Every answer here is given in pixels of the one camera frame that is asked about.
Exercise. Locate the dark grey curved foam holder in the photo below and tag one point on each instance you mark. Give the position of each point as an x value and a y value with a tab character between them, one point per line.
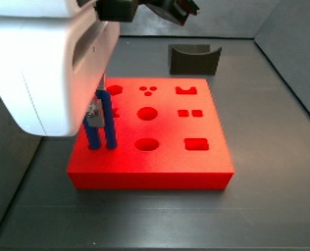
191	59

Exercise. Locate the red foam shape-sorter block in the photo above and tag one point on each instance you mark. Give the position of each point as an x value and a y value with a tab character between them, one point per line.
170	144

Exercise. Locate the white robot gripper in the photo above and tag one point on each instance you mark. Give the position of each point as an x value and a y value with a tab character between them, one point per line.
55	48

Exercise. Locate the blue square-circle peg object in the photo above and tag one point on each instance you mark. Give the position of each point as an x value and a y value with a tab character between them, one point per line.
108	128

